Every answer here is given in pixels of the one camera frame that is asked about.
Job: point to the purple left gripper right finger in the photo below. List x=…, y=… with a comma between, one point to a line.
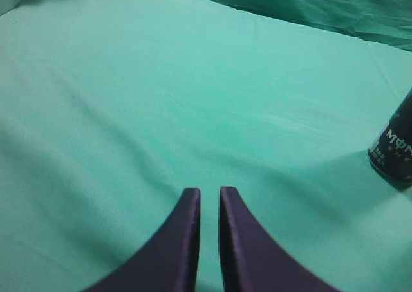
x=250, y=259

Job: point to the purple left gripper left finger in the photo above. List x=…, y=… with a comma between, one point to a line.
x=168, y=261

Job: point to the green table cloth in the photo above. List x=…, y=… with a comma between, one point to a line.
x=110, y=108

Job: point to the black Monster energy can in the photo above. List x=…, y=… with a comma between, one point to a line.
x=390, y=153

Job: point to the green cloth backdrop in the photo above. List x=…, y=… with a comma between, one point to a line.
x=383, y=21

